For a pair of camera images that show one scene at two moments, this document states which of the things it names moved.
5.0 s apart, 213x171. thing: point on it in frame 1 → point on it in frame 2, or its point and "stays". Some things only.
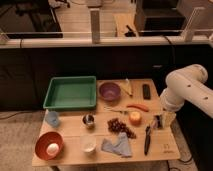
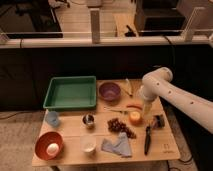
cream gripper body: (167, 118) → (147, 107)
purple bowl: (109, 91) stays
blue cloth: (122, 146) stays
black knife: (147, 139) stays
